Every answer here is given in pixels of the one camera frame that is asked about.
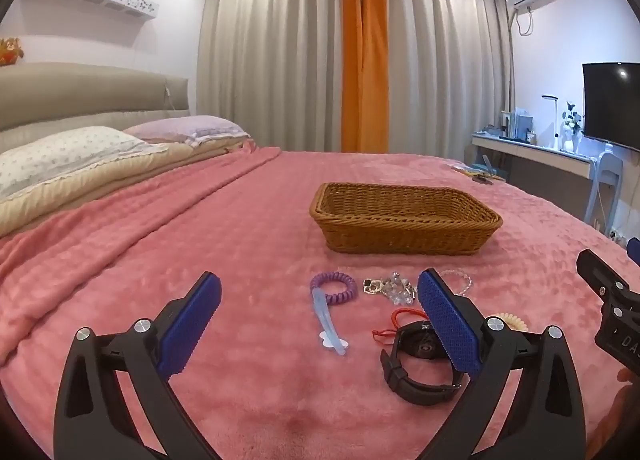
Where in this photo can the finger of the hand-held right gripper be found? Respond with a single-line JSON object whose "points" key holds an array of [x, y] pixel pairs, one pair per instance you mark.
{"points": [[597, 272], [635, 249]]}

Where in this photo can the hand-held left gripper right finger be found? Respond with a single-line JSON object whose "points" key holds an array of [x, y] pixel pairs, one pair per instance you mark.
{"points": [[450, 320]]}

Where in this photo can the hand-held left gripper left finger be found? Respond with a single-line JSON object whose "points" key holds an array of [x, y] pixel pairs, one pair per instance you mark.
{"points": [[192, 320]]}

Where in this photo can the black smartwatch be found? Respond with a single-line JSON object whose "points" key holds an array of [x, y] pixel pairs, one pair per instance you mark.
{"points": [[400, 370]]}

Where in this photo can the brown wicker basket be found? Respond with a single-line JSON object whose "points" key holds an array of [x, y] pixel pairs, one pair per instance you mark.
{"points": [[400, 235]]}

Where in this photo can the person's right hand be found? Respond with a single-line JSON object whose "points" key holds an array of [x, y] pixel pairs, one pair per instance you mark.
{"points": [[631, 410]]}

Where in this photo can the white power strip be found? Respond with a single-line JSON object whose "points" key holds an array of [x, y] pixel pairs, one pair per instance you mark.
{"points": [[617, 236]]}

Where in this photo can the light blue chair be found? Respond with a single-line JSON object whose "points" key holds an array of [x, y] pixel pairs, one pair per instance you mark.
{"points": [[607, 170]]}

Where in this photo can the pink fleece blanket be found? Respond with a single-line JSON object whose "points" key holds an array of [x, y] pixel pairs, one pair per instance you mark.
{"points": [[200, 230]]}

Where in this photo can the white flower vase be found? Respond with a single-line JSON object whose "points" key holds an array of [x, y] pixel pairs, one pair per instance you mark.
{"points": [[572, 130]]}

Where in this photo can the small dark item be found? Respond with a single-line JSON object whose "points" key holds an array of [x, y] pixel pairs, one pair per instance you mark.
{"points": [[485, 180]]}

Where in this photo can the white desk lamp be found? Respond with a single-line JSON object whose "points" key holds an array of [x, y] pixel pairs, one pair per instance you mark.
{"points": [[555, 125]]}

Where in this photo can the black television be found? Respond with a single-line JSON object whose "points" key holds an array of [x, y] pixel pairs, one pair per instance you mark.
{"points": [[612, 100]]}

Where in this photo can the booklets on bed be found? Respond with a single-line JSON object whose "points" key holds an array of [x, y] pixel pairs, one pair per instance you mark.
{"points": [[467, 170]]}

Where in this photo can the books and boxes on desk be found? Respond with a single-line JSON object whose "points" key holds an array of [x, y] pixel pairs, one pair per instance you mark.
{"points": [[520, 125]]}

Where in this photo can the beige folded duvet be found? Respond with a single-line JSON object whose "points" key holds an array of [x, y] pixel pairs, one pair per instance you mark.
{"points": [[50, 210]]}

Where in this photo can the light purple pillow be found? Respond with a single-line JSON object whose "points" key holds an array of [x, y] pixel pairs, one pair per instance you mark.
{"points": [[190, 127]]}

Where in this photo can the white floral pillow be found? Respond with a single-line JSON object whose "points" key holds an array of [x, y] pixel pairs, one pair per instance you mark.
{"points": [[65, 155]]}

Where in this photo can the grey curtain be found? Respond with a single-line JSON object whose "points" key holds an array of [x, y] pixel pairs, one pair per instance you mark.
{"points": [[270, 55], [445, 65]]}

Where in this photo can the beige padded headboard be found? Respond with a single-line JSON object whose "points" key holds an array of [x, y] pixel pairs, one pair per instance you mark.
{"points": [[75, 90]]}

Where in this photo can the orange curtain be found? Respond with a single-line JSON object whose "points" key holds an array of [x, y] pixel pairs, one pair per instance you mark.
{"points": [[365, 65]]}

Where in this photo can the orange plush toy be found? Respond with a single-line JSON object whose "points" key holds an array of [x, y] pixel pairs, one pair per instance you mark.
{"points": [[10, 51]]}

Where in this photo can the white wall desk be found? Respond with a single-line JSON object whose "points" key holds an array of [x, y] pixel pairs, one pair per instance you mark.
{"points": [[530, 155]]}

